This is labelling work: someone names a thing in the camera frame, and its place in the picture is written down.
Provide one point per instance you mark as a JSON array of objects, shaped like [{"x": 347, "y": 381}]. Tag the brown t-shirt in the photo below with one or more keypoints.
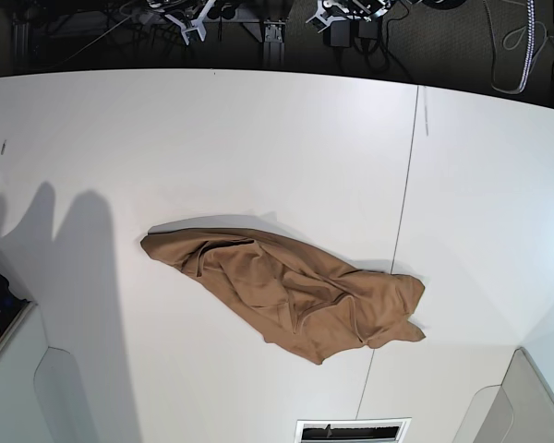
[{"x": 297, "y": 296}]

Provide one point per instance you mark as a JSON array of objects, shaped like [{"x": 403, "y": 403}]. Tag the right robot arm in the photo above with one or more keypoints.
[{"x": 188, "y": 16}]

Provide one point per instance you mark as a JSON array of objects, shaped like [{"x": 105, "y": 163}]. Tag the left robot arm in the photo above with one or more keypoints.
[{"x": 330, "y": 11}]

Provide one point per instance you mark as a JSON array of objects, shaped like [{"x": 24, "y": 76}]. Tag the black power adapter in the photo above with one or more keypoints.
[{"x": 338, "y": 35}]

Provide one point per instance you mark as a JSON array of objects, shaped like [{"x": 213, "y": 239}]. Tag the aluminium frame post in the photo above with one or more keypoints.
[{"x": 273, "y": 44}]

